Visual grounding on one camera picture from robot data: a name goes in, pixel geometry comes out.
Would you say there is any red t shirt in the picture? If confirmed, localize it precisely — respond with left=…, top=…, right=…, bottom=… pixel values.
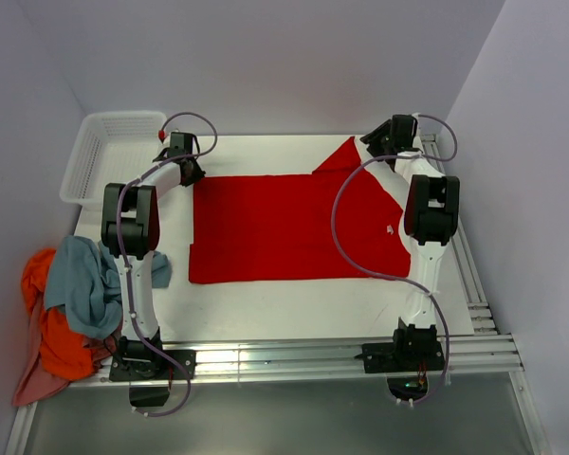
left=189, top=137, right=412, bottom=284

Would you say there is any blue grey t shirt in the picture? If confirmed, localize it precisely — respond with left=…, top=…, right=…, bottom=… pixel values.
left=43, top=234, right=174, bottom=340

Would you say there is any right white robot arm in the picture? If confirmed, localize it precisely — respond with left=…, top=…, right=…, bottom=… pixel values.
left=360, top=114, right=460, bottom=370

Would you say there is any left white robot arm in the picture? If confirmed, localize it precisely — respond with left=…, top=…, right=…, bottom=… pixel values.
left=101, top=131, right=205, bottom=378

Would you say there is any white plastic perforated basket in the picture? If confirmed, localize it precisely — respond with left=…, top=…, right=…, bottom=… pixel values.
left=60, top=110, right=166, bottom=210

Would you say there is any orange t shirt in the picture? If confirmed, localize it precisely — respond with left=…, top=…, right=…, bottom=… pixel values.
left=21, top=248, right=110, bottom=382

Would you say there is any pink t shirt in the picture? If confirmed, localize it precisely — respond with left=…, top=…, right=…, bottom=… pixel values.
left=11, top=298, right=115, bottom=407

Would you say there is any aluminium right side rail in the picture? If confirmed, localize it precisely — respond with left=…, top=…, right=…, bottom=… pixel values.
left=419, top=133, right=499, bottom=337

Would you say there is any aluminium front rail frame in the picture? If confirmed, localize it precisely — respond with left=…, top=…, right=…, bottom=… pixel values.
left=7, top=335, right=531, bottom=454

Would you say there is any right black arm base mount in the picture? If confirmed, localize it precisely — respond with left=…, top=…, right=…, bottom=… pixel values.
left=354, top=341, right=446, bottom=401

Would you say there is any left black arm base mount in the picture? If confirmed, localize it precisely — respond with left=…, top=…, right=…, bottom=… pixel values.
left=108, top=350, right=196, bottom=409

